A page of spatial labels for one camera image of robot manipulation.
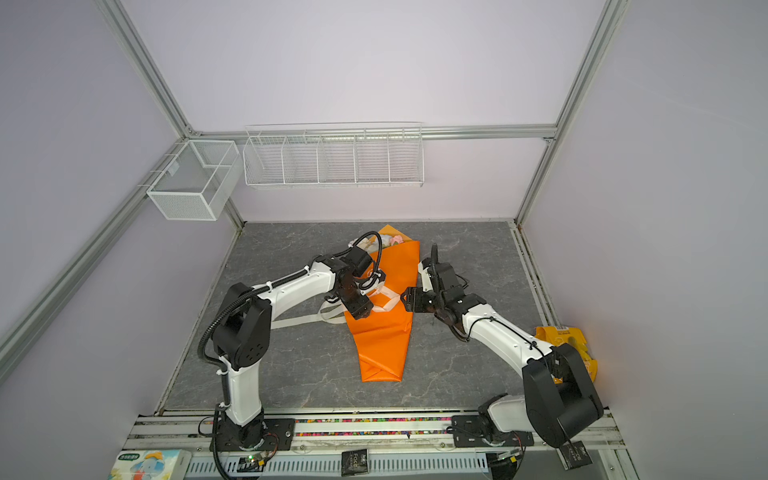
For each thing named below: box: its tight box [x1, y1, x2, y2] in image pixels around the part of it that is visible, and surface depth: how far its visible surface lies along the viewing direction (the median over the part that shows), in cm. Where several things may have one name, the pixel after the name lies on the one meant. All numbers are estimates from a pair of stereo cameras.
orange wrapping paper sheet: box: [344, 225, 421, 383], surface depth 91 cm
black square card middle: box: [341, 449, 368, 477], surface depth 70 cm
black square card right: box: [555, 440, 594, 471], surface depth 71 cm
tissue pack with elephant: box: [108, 449, 192, 480], surface depth 68 cm
